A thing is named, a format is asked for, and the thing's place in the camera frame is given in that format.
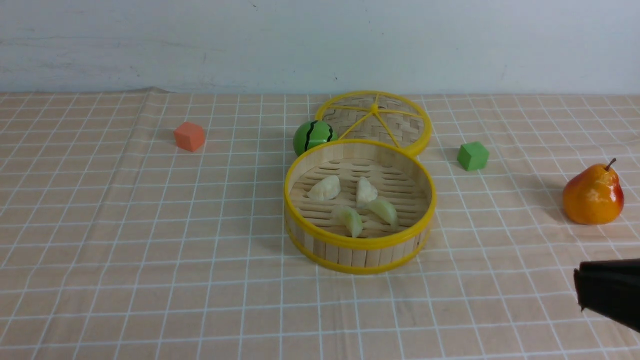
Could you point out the orange toy pear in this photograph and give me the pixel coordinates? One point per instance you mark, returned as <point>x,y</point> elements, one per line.
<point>594,196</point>

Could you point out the checkered beige tablecloth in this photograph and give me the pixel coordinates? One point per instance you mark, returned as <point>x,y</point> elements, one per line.
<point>118,245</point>

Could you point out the bamboo steamer tray yellow rim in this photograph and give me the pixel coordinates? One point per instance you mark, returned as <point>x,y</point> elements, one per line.
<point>399,178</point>

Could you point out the pale green dumpling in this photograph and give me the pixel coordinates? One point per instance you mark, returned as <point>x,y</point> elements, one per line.
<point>385,210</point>
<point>348,217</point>

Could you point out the bamboo steamer lid yellow rim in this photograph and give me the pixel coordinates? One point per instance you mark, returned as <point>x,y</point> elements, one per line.
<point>378,116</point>

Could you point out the orange cube block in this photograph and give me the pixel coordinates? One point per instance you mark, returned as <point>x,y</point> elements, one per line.
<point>189,136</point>

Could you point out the green cube block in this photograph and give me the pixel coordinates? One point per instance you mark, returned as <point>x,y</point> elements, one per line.
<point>473,156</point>

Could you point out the white dumpling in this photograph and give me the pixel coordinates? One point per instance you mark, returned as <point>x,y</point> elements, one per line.
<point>365,192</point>
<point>328,188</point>

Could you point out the green toy watermelon ball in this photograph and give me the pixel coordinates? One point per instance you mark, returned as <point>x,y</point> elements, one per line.
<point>311,134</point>

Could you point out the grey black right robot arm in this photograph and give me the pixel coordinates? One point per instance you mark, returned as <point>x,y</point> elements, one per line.
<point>610,288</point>

